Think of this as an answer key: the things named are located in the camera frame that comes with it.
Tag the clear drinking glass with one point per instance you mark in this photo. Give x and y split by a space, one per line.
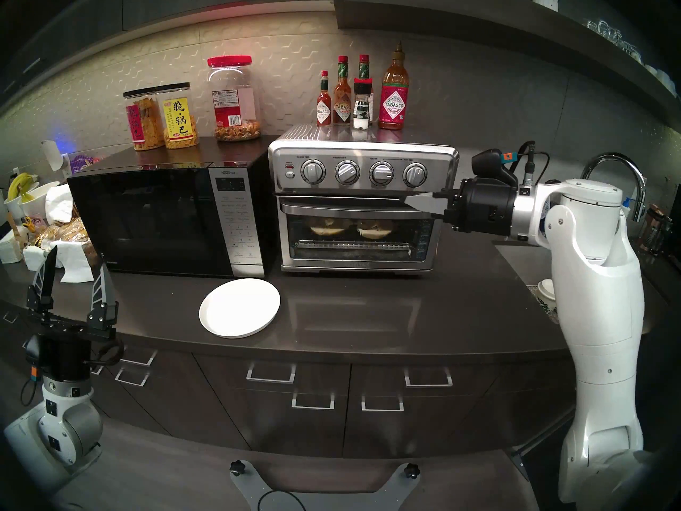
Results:
591 25
630 49
605 30

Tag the white bottle blue cap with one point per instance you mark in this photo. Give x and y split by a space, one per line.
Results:
626 207

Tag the stainless steel toaster oven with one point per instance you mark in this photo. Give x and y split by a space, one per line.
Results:
441 161

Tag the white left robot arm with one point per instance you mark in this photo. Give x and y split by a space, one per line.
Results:
69 425

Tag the purple snack packet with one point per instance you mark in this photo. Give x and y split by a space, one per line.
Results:
82 163

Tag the large white paper bag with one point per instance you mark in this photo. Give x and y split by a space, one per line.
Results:
74 265

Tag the white mug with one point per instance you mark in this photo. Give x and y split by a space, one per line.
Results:
653 71
669 83

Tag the black countertop appliance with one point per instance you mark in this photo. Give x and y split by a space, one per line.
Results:
677 228

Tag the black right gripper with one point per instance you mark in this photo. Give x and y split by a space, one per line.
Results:
484 209

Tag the green neck Tabasco bottle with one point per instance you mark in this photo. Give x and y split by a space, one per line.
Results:
364 67

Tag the medium Tabasco sauce bottle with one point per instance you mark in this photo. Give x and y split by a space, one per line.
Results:
342 108

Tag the bagged bread loaf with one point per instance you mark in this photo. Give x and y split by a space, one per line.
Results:
64 230

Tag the white crumpled paper bag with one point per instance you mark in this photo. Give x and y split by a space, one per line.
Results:
60 204

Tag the yellow banana bunch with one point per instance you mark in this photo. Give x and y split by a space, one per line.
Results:
20 184

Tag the paper coffee cup white lid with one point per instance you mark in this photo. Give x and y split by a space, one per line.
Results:
545 294

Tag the silver oven control knob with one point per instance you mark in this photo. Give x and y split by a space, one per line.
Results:
415 174
313 171
347 172
381 173

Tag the glass toaster oven door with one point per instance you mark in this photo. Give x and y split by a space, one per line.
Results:
346 209

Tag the clear jar red lid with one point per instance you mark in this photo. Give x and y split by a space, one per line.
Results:
233 102

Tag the pale crusted bagel half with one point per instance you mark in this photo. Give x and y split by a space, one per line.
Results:
330 228

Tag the copper lidded jar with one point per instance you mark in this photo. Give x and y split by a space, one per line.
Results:
650 228

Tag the dark glass french press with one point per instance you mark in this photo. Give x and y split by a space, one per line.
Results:
664 236

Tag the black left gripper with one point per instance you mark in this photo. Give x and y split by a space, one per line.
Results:
64 355

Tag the chrome gooseneck faucet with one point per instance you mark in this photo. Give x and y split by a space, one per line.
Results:
612 156

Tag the stainless steel sink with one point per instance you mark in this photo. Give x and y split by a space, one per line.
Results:
518 262

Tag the yellow label snack jar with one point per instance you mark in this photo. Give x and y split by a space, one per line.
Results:
179 118

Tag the dark lower cabinet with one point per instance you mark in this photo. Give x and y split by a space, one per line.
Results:
319 435

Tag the large Tabasco sriracha bottle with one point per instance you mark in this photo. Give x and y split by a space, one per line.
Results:
393 105

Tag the small white paper bag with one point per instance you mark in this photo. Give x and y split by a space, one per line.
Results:
9 249
31 257

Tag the dark open wall shelf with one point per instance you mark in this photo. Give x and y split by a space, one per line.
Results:
479 20

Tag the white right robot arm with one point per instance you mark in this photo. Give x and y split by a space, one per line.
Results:
596 281

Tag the round white plate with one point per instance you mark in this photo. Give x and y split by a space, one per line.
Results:
239 308

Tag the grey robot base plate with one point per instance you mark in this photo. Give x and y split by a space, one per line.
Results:
250 494

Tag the black microwave oven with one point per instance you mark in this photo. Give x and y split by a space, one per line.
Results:
133 222

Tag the black base knob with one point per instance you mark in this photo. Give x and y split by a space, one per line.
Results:
237 468
411 470

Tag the red label snack jar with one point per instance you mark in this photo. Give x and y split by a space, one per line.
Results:
142 124

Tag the dark crusted bagel half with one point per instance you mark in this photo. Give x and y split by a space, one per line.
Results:
375 229

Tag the small Tabasco sauce bottle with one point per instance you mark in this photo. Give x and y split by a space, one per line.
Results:
323 113

